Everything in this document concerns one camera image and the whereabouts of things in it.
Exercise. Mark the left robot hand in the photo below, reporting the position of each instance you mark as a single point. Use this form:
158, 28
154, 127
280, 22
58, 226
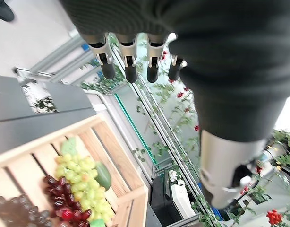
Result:
225, 59

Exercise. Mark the green ivy garland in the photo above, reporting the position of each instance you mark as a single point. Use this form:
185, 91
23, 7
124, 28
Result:
173, 118

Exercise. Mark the potted green plants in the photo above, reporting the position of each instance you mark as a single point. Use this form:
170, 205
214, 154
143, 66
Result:
285, 149

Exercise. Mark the glass panel with green edge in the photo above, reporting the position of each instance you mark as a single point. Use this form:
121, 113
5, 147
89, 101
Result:
133, 123

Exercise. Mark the white plastic container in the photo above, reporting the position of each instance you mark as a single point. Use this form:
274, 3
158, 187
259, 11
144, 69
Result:
181, 197

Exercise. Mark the light wooden slatted crate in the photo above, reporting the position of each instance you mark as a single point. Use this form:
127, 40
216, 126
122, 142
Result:
126, 165

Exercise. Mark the black box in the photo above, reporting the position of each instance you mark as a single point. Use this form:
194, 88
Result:
164, 201

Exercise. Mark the red flower cluster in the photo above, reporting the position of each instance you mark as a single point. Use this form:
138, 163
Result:
274, 217

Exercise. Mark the green mango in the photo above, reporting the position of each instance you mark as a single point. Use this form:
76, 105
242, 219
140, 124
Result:
103, 176

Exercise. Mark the green grapes bunch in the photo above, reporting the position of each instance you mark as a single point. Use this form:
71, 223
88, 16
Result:
88, 189

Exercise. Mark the red grapes bunch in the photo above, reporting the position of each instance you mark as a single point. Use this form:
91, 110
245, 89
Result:
62, 196

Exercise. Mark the grey display shelf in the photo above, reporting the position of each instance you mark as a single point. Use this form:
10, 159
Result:
15, 118

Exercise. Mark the dark shoe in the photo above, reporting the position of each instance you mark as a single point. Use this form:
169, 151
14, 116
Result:
3, 9

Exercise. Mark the dark purple grapes bunch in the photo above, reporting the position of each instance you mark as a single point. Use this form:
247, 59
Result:
15, 210

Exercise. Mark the aluminium frame rails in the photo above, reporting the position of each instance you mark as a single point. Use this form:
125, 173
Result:
64, 61

